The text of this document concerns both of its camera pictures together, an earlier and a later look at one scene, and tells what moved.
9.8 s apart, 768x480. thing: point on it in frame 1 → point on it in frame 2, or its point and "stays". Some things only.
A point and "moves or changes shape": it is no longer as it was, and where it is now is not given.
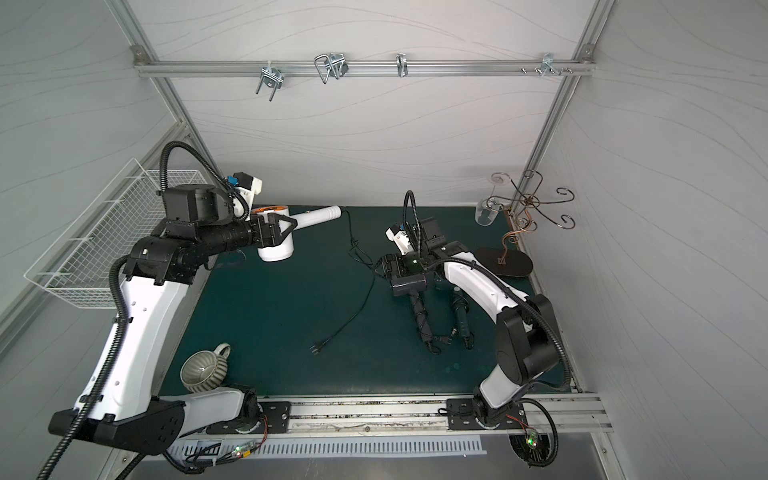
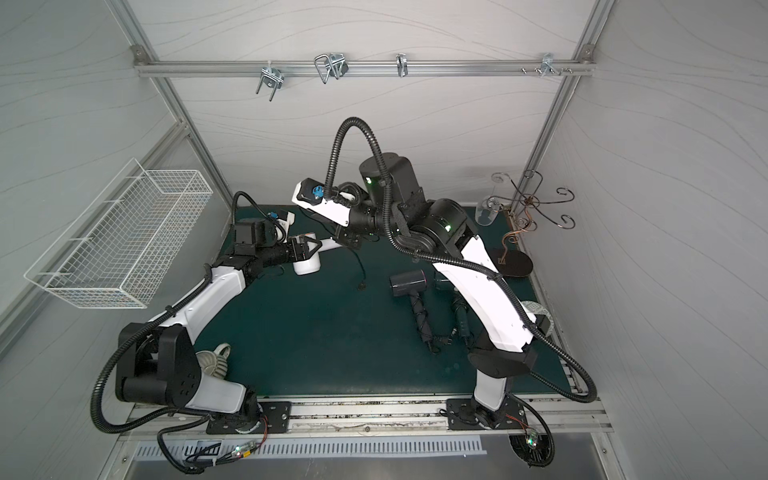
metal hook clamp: x=272 y=78 stays
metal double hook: x=335 y=63 stays
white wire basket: x=75 y=270 stays
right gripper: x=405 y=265 → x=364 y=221
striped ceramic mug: x=203 y=370 stays
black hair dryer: x=413 y=285 stays
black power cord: x=360 y=253 → x=362 y=285
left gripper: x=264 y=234 → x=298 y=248
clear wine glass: x=487 y=210 stays
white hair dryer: x=285 y=250 moves or changes shape
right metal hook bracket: x=547 y=65 stays
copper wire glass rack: x=513 y=263 stays
